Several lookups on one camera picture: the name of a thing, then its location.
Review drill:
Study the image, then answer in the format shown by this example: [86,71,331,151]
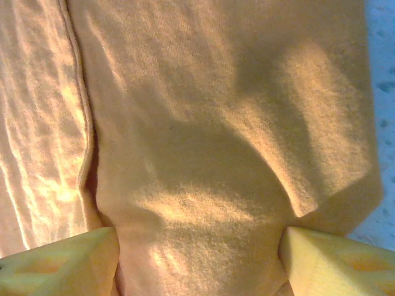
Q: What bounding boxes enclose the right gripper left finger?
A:
[0,227,120,296]

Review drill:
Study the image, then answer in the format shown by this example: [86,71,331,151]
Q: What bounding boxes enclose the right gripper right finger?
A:
[278,226,395,296]

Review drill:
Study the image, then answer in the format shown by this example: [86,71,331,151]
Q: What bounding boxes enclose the yellow t-shirt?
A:
[0,0,385,296]

